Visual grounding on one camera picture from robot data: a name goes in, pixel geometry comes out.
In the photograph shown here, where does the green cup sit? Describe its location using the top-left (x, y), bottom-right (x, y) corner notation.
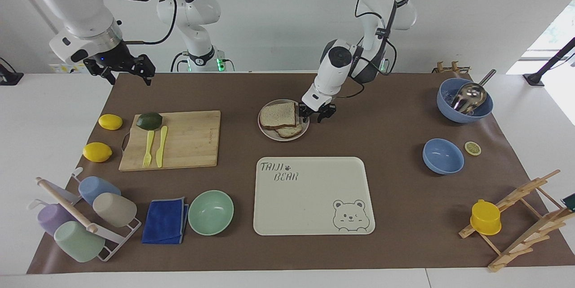
top-left (53, 220), bottom-right (106, 263)

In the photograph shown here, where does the small bread slice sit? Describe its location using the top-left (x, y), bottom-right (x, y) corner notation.
top-left (274, 124), bottom-right (304, 140)

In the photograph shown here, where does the cream tray with bear print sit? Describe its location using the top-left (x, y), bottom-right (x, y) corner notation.
top-left (253, 156), bottom-right (376, 236)

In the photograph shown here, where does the large blue bowl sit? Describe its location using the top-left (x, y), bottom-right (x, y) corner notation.
top-left (436, 77), bottom-right (494, 124)

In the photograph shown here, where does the yellow plastic fork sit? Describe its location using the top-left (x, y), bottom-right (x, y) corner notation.
top-left (142, 130), bottom-right (155, 168)

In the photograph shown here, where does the yellow cup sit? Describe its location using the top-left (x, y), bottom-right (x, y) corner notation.
top-left (469, 199), bottom-right (502, 236)

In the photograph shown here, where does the green bowl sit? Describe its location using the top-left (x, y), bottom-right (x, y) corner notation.
top-left (188, 190), bottom-right (235, 236)

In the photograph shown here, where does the blue cup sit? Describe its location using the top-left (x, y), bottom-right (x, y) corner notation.
top-left (78, 176), bottom-right (122, 206)

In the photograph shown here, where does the wooden dish rack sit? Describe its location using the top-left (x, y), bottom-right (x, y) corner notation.
top-left (458, 169), bottom-right (575, 273)

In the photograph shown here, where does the small blue bowl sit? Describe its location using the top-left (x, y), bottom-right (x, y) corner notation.
top-left (422, 138), bottom-right (465, 175)

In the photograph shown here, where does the metal scoop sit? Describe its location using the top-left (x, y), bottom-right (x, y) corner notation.
top-left (451, 69), bottom-right (497, 115)

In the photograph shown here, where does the wooden cutting board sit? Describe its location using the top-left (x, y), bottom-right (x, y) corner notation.
top-left (119, 110), bottom-right (221, 172)

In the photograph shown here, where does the grey round plate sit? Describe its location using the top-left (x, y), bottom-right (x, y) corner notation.
top-left (258, 99), bottom-right (310, 142)

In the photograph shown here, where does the white cup rack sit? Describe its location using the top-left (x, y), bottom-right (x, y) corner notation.
top-left (27, 167), bottom-right (142, 262)

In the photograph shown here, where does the beige cup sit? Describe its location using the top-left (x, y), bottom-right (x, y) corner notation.
top-left (92, 192), bottom-right (138, 228)

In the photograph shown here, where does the yellow plastic knife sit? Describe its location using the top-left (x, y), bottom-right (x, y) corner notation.
top-left (155, 126), bottom-right (168, 168)

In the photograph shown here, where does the blue folded cloth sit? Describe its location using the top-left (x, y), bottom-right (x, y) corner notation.
top-left (141, 196), bottom-right (190, 245)

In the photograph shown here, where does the black stand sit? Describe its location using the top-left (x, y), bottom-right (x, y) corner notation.
top-left (0, 57), bottom-right (24, 87)
top-left (522, 37), bottom-right (575, 87)

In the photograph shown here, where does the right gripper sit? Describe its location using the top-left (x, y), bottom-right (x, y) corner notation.
top-left (83, 42), bottom-right (156, 87)

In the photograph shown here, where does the large bread slice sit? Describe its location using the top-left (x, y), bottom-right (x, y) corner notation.
top-left (259, 102), bottom-right (298, 130)

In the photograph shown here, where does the small wooden holder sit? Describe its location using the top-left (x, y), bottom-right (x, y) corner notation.
top-left (432, 60), bottom-right (472, 75)

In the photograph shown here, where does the black cable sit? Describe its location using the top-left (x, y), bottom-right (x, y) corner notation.
top-left (335, 0), bottom-right (398, 99)
top-left (123, 0), bottom-right (178, 46)
top-left (170, 51), bottom-right (189, 73)

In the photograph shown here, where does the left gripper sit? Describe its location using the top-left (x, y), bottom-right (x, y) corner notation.
top-left (298, 104), bottom-right (337, 124)

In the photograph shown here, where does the purple cup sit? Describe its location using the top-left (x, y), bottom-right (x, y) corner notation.
top-left (37, 203), bottom-right (78, 236)

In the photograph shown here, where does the yellow lemon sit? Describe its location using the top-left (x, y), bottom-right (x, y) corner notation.
top-left (83, 142), bottom-right (113, 163)
top-left (98, 114), bottom-right (124, 131)

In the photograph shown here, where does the green avocado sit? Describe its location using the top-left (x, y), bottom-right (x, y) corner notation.
top-left (136, 112), bottom-right (164, 131)

